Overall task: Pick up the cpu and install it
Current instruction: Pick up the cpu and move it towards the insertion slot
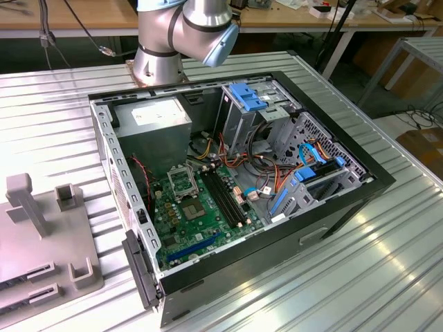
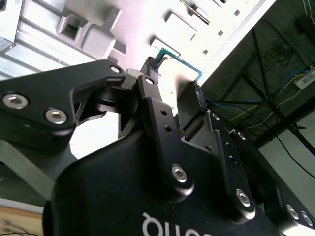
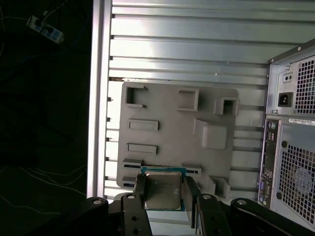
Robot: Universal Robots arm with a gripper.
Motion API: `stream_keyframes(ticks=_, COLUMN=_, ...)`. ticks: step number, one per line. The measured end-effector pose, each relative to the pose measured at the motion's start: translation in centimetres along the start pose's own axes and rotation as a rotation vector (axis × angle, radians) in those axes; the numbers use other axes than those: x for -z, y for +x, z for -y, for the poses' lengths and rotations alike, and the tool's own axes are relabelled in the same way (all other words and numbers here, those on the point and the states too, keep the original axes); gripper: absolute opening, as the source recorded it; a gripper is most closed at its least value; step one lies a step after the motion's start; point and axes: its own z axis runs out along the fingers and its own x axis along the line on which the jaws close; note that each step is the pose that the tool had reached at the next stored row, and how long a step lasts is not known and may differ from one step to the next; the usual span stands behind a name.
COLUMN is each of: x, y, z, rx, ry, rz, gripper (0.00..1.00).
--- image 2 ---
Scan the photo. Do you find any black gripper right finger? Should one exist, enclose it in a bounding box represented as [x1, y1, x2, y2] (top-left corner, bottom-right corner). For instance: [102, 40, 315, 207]
[179, 82, 315, 236]

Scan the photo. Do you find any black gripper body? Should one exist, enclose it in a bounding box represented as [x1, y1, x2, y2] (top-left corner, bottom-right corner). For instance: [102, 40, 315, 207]
[43, 127, 287, 236]

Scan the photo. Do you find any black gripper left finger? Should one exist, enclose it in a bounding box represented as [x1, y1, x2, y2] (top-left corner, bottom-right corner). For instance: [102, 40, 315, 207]
[0, 56, 195, 204]

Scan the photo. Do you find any silver CPU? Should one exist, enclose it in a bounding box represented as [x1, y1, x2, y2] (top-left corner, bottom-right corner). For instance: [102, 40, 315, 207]
[155, 47, 203, 99]

